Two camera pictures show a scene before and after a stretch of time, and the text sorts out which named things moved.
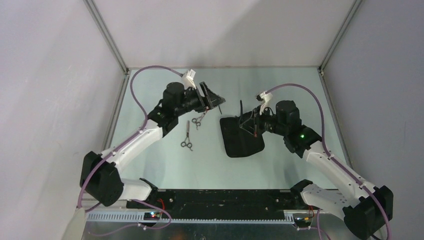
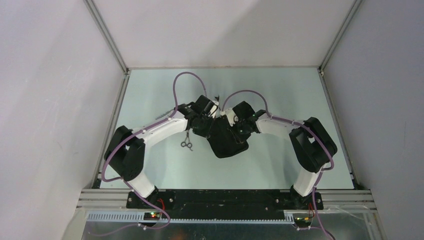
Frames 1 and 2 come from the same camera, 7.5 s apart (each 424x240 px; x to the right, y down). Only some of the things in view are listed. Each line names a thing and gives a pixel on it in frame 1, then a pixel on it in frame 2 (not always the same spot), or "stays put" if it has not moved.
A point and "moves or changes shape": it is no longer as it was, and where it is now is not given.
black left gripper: [213, 100] to [206, 133]
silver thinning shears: [187, 142] stays put
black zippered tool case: [238, 135] moves or changes shape
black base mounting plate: [218, 201] stays put
